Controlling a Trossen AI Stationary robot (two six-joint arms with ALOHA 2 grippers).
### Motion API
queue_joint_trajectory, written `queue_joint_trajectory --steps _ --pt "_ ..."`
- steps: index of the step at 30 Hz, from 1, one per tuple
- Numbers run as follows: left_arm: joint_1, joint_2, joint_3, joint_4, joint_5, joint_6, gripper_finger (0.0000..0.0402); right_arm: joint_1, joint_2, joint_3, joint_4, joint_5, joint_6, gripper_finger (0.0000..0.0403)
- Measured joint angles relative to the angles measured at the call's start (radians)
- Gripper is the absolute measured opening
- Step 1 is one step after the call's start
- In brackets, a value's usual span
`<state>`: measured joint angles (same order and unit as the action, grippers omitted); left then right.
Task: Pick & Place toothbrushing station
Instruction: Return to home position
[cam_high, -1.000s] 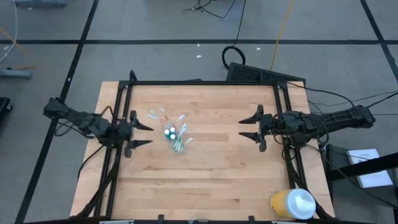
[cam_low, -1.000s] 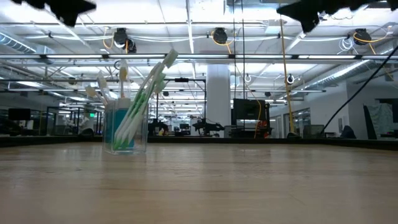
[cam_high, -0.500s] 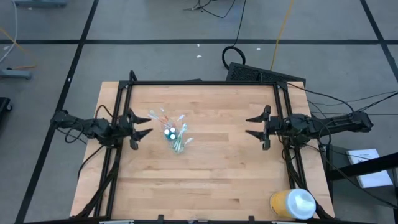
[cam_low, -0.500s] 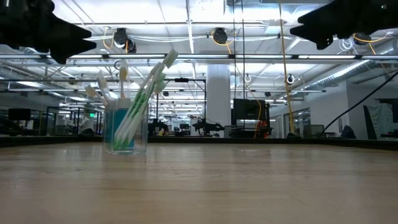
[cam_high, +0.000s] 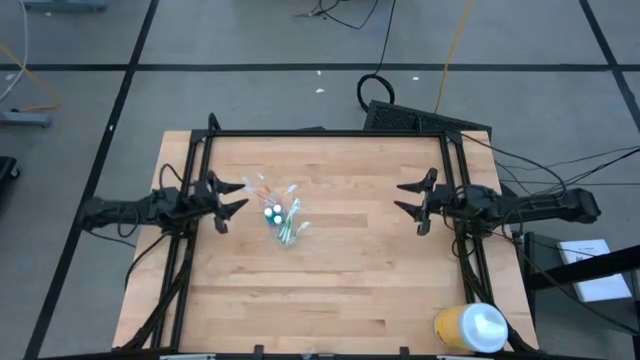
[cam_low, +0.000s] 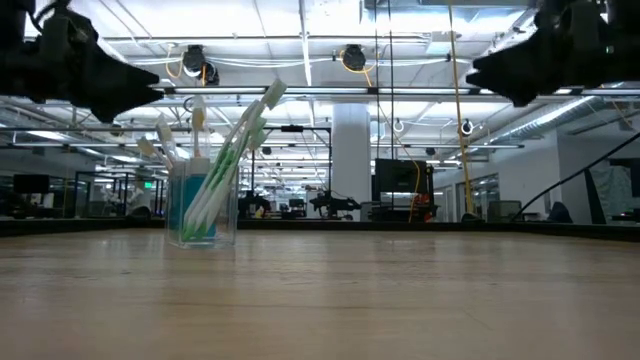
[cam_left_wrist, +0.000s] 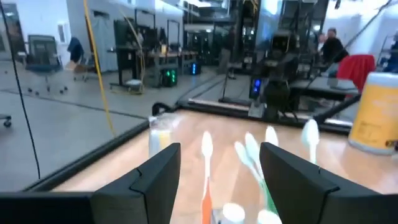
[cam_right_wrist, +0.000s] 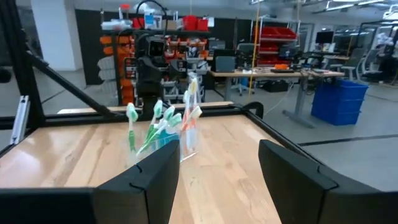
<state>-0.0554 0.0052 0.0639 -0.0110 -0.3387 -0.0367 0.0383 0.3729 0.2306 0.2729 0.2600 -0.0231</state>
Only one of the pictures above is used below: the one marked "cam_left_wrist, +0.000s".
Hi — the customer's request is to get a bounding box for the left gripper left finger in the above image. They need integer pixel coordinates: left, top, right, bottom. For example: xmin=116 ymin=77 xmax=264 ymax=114
xmin=0 ymin=142 xmax=181 ymax=224

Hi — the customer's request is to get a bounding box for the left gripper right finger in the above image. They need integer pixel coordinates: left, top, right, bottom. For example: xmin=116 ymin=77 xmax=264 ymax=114
xmin=259 ymin=142 xmax=398 ymax=224

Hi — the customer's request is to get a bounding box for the black stand bar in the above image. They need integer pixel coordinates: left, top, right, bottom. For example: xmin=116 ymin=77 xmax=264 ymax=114
xmin=312 ymin=93 xmax=363 ymax=125

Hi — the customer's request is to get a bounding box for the yellow wipes canister white lid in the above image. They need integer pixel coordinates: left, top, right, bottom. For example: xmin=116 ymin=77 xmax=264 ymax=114
xmin=348 ymin=72 xmax=398 ymax=156

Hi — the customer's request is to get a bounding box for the computer with green lights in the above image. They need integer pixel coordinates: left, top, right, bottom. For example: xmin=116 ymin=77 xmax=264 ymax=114
xmin=161 ymin=67 xmax=178 ymax=88

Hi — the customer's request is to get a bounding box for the red chair cover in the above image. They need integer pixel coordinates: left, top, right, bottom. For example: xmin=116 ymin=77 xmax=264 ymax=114
xmin=336 ymin=54 xmax=376 ymax=93

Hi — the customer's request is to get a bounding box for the black workshop desk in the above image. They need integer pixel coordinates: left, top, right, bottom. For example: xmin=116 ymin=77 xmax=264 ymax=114
xmin=107 ymin=11 xmax=200 ymax=91

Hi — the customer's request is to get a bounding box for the person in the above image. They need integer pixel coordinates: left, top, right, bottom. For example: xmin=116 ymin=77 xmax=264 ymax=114
xmin=317 ymin=27 xmax=351 ymax=78

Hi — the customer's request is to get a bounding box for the blue jacket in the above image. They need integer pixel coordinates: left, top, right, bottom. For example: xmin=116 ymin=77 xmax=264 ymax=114
xmin=67 ymin=36 xmax=85 ymax=63

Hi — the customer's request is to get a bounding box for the grey office chair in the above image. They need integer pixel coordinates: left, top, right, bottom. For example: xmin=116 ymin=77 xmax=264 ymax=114
xmin=24 ymin=34 xmax=68 ymax=96

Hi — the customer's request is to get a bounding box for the black aluminium table frame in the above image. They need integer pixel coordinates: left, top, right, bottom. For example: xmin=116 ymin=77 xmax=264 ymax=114
xmin=23 ymin=101 xmax=398 ymax=192

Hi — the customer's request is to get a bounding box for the yellow hanging cable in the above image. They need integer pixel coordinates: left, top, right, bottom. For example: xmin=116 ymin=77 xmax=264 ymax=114
xmin=82 ymin=0 xmax=116 ymax=138

